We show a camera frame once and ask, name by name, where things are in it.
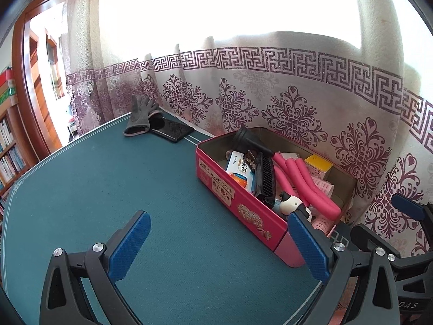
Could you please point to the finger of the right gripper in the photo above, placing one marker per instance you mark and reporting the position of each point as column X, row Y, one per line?
column 423, row 215

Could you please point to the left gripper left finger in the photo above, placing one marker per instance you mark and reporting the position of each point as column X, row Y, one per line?
column 64, row 299

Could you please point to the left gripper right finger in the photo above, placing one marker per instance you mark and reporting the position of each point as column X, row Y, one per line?
column 332, row 264

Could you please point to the panda figurine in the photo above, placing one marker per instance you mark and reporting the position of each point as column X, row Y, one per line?
column 288, row 204

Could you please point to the pink foam curler stick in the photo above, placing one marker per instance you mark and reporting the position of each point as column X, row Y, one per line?
column 281, row 174

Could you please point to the black folding comb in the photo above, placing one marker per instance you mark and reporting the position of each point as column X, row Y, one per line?
column 265, row 181

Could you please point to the blue white medicine box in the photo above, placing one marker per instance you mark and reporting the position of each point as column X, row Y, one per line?
column 238, row 168

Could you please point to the pink ribbed hair roller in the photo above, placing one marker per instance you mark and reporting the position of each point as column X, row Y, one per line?
column 326, row 187

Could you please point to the pink foam curler pair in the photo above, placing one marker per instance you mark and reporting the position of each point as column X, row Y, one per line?
column 300, row 177

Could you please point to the yellow pink small box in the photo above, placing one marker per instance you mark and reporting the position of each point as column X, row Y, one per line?
column 318, row 166

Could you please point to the wooden bookshelf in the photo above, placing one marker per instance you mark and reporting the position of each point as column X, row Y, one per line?
column 17, row 156

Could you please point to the red pink storage box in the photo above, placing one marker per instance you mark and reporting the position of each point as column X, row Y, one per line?
column 270, row 229

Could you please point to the patterned purple curtain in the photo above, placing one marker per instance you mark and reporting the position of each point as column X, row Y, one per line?
column 349, row 79

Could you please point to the dark grey glove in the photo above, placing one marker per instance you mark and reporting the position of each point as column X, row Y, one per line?
column 142, row 109

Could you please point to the black notebook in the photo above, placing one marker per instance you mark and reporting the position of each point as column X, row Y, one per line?
column 170, row 130

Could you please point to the stacked colourful boxes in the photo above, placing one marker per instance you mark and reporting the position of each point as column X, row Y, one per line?
column 7, row 84

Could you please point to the wooden door frame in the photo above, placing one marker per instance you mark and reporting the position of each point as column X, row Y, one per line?
column 27, row 78

